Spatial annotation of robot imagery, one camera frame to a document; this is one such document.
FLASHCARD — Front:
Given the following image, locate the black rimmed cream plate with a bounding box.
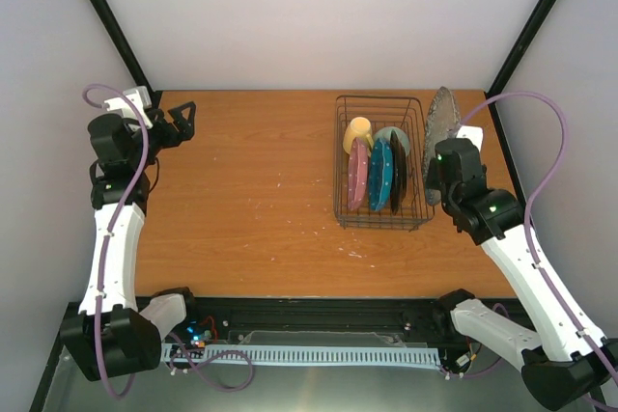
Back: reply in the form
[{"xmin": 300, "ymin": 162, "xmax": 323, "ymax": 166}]
[{"xmin": 390, "ymin": 131, "xmax": 407, "ymax": 215}]

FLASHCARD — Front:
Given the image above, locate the speckled large stoneware plate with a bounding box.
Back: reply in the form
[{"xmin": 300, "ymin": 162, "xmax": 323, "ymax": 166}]
[{"xmin": 422, "ymin": 86, "xmax": 461, "ymax": 206}]

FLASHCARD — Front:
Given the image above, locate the teal blue plate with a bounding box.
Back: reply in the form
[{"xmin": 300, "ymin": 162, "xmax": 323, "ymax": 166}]
[{"xmin": 368, "ymin": 138, "xmax": 394, "ymax": 212}]

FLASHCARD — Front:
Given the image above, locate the mint green ceramic bowl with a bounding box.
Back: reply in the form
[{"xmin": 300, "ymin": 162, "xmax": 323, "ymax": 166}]
[{"xmin": 373, "ymin": 125, "xmax": 411, "ymax": 155}]

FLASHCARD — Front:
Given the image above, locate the pink polka dot plate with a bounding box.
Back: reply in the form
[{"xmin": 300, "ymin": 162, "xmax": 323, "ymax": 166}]
[{"xmin": 348, "ymin": 137, "xmax": 369, "ymax": 211}]

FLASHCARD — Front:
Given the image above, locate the yellow ceramic mug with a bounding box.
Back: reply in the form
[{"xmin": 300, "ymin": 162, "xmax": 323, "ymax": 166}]
[{"xmin": 342, "ymin": 117, "xmax": 374, "ymax": 154}]

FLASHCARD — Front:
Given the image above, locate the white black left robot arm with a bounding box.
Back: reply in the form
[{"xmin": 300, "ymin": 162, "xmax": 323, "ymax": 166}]
[{"xmin": 60, "ymin": 101, "xmax": 201, "ymax": 381}]

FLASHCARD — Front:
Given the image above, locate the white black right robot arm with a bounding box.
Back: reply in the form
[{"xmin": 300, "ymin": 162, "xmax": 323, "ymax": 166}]
[{"xmin": 422, "ymin": 103, "xmax": 617, "ymax": 411}]

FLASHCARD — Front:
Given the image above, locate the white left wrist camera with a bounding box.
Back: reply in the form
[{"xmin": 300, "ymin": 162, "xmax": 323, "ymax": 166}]
[{"xmin": 103, "ymin": 86, "xmax": 153, "ymax": 130}]

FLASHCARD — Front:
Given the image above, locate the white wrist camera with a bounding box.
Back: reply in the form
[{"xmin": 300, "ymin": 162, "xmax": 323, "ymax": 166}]
[
  {"xmin": 103, "ymin": 86, "xmax": 153, "ymax": 130},
  {"xmin": 455, "ymin": 125, "xmax": 484, "ymax": 151}
]

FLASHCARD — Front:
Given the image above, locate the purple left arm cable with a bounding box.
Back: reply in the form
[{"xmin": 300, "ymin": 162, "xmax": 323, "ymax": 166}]
[{"xmin": 83, "ymin": 83, "xmax": 255, "ymax": 401}]

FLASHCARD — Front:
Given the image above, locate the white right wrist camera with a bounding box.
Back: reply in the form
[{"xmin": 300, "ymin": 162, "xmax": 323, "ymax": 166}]
[{"xmin": 455, "ymin": 125, "xmax": 484, "ymax": 151}]

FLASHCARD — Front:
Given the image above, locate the dark wire dish rack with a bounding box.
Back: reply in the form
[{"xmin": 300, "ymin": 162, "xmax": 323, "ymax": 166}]
[{"xmin": 333, "ymin": 95, "xmax": 435, "ymax": 231}]

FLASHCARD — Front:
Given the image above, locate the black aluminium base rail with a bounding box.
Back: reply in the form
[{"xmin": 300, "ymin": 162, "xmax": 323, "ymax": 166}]
[{"xmin": 62, "ymin": 296, "xmax": 578, "ymax": 350}]

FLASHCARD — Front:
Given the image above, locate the right connector with wires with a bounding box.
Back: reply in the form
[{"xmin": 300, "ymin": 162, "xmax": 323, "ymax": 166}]
[{"xmin": 455, "ymin": 336, "xmax": 488, "ymax": 376}]

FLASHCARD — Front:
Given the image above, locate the light blue slotted cable duct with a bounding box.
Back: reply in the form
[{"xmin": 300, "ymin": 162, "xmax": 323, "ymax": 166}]
[{"xmin": 189, "ymin": 344, "xmax": 440, "ymax": 370}]

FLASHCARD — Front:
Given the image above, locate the black frame post left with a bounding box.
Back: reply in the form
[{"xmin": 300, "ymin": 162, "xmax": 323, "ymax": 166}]
[{"xmin": 89, "ymin": 0, "xmax": 155, "ymax": 95}]

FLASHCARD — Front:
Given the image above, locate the black frame post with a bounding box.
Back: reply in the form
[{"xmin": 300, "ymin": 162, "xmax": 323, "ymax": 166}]
[
  {"xmin": 89, "ymin": 0, "xmax": 155, "ymax": 95},
  {"xmin": 486, "ymin": 0, "xmax": 589, "ymax": 99}
]

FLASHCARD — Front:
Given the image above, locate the left electronics board with wires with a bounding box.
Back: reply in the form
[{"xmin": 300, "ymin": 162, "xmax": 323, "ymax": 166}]
[{"xmin": 186, "ymin": 316, "xmax": 218, "ymax": 348}]

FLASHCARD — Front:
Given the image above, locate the black frame post right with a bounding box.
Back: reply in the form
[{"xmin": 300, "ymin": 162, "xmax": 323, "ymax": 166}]
[{"xmin": 486, "ymin": 0, "xmax": 589, "ymax": 99}]

